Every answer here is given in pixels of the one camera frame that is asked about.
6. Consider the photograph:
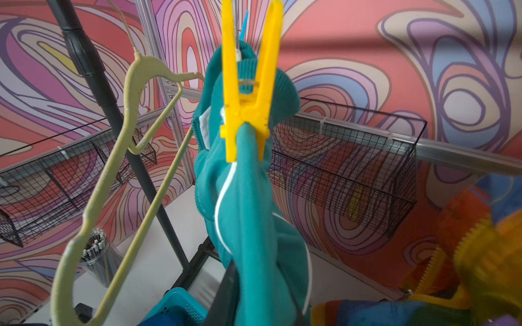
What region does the wooden hanger gold hook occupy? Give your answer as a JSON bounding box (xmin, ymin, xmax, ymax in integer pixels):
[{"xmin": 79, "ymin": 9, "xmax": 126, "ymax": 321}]
[{"xmin": 49, "ymin": 0, "xmax": 205, "ymax": 326}]

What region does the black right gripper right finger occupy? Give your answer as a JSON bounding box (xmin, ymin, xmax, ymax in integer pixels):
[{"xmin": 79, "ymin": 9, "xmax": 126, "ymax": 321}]
[{"xmin": 285, "ymin": 285, "xmax": 310, "ymax": 325}]

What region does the teal plastic basket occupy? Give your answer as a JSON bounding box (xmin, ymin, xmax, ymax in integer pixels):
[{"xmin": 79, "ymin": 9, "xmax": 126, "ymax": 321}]
[{"xmin": 141, "ymin": 287, "xmax": 207, "ymax": 325}]

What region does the multicolour patchwork jacket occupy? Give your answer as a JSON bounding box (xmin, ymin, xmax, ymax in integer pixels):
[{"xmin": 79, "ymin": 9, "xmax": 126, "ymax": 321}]
[{"xmin": 311, "ymin": 175, "xmax": 521, "ymax": 325}]

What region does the cup of pencils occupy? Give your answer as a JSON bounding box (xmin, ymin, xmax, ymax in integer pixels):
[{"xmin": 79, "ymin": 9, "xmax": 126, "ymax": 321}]
[{"xmin": 80, "ymin": 228, "xmax": 122, "ymax": 288}]

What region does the teal green jacket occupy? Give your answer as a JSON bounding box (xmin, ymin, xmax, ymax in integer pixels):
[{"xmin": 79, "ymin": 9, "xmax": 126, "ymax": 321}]
[{"xmin": 192, "ymin": 50, "xmax": 312, "ymax": 325}]

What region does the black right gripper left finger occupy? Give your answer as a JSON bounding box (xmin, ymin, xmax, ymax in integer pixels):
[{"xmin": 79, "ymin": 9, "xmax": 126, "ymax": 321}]
[{"xmin": 201, "ymin": 260, "xmax": 239, "ymax": 326}]

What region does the small black wire basket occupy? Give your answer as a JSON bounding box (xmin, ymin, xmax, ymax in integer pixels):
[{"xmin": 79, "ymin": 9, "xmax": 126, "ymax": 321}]
[{"xmin": 269, "ymin": 106, "xmax": 427, "ymax": 238}]

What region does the black clothes rack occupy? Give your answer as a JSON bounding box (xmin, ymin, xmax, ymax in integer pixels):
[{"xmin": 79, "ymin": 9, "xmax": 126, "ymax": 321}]
[{"xmin": 48, "ymin": 1, "xmax": 213, "ymax": 290}]

